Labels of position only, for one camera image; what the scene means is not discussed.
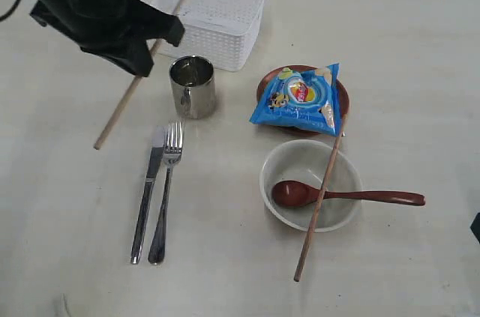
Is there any brown wooden plate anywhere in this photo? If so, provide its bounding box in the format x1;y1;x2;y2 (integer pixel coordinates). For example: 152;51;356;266
256;64;350;137

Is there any steel table knife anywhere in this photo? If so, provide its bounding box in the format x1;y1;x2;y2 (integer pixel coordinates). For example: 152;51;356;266
130;126;164;265

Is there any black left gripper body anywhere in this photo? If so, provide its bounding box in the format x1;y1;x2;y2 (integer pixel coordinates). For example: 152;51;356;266
30;0;127;46

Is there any white perforated plastic basket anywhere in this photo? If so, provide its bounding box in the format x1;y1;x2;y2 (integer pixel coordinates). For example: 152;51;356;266
142;0;265;72

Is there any steel cup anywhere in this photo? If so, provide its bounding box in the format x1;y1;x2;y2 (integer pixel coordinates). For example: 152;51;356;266
169;55;216;119

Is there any grey ceramic bowl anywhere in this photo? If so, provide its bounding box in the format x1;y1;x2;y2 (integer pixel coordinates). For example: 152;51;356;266
259;139;363;232

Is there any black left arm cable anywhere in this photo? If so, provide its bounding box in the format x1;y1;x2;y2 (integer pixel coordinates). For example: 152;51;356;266
0;0;27;22

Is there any brown wooden spoon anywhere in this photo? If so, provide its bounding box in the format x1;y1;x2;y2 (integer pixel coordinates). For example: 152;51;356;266
271;181;426;208

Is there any wooden chopstick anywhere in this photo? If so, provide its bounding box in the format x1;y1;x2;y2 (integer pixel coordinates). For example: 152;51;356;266
93;0;186;151
293;115;348;283

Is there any steel fork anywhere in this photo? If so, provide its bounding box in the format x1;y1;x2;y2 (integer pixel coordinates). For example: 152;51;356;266
148;121;184;265

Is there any blue snack packet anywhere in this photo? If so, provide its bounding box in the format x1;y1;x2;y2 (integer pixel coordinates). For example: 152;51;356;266
250;63;341;136

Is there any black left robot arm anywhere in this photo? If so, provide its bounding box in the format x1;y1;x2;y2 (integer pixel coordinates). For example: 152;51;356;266
30;0;185;77

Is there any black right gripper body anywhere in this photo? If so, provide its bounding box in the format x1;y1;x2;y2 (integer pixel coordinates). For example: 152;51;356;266
470;213;480;243

